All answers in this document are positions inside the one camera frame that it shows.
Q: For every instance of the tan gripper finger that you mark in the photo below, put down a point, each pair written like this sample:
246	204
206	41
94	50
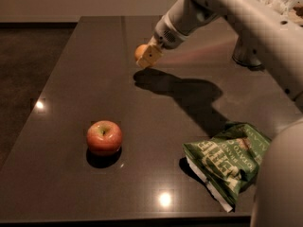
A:
152	55

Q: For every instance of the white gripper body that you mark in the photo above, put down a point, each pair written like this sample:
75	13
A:
166	35

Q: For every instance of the orange fruit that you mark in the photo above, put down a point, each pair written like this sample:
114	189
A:
139	52

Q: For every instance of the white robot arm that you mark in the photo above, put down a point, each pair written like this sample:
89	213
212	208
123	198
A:
275	41

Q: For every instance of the metal bin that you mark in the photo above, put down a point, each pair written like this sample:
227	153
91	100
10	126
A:
243	56

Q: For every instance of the red apple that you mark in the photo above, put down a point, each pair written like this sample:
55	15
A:
104	138

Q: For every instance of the green chip bag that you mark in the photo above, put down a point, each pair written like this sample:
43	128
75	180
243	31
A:
229	161

